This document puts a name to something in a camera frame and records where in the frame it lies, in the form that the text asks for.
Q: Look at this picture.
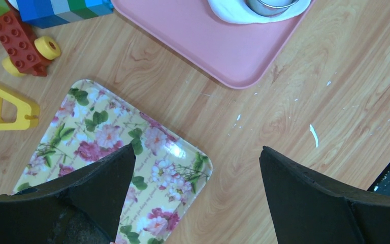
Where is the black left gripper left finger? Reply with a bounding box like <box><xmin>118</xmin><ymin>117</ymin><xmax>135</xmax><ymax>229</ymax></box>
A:
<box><xmin>0</xmin><ymin>144</ymin><xmax>136</xmax><ymax>243</ymax></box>

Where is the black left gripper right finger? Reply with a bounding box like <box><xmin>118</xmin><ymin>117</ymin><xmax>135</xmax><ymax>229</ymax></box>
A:
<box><xmin>259</xmin><ymin>146</ymin><xmax>390</xmax><ymax>243</ymax></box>

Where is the pink rectangular tray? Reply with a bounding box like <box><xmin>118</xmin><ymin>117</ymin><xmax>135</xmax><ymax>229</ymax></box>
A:
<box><xmin>112</xmin><ymin>1</ymin><xmax>305</xmax><ymax>89</ymax></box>

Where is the round metal cutter ring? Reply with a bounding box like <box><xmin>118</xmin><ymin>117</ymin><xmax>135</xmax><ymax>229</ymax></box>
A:
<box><xmin>244</xmin><ymin>0</ymin><xmax>300</xmax><ymax>17</ymax></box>

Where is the white dough ball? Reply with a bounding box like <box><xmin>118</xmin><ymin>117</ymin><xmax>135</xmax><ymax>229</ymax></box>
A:
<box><xmin>208</xmin><ymin>0</ymin><xmax>311</xmax><ymax>25</ymax></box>

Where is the floral rectangular tray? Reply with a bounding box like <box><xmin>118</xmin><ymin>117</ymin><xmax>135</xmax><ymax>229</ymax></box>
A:
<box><xmin>14</xmin><ymin>79</ymin><xmax>212</xmax><ymax>243</ymax></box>

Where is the red toy brick car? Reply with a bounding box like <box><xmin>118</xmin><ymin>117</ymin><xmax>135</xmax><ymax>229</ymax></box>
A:
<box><xmin>0</xmin><ymin>1</ymin><xmax>61</xmax><ymax>77</ymax></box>

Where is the blue green white brick stack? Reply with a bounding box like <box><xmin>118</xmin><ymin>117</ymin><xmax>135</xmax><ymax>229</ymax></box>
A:
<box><xmin>17</xmin><ymin>0</ymin><xmax>114</xmax><ymax>29</ymax></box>

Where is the yellow triangular toy frame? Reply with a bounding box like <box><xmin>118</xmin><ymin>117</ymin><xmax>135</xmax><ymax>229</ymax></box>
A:
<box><xmin>0</xmin><ymin>84</ymin><xmax>40</xmax><ymax>131</ymax></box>

